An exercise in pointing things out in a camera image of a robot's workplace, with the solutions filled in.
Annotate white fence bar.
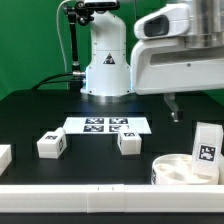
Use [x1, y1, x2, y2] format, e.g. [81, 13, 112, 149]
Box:
[218, 152, 224, 185]
[0, 145, 12, 176]
[0, 184, 224, 213]

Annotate white thin cable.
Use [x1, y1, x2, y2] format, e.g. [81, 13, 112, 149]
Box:
[55, 0, 72, 89]

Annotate white front fence bar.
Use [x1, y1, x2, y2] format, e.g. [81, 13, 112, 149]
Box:
[0, 184, 224, 213]

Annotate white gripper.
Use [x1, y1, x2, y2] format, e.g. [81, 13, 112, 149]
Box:
[131, 38, 224, 122]

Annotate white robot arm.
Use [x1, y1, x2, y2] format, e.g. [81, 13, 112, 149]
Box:
[84, 0, 224, 117]

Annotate paper sheet with markers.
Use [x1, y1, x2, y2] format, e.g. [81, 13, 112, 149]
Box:
[63, 117, 151, 134]

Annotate white right fence bar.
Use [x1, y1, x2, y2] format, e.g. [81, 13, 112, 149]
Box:
[218, 152, 224, 185]

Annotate white left fence bar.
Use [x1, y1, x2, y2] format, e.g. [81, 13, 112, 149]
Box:
[0, 145, 12, 176]

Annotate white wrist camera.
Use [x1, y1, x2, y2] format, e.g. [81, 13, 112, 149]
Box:
[134, 3, 190, 40]

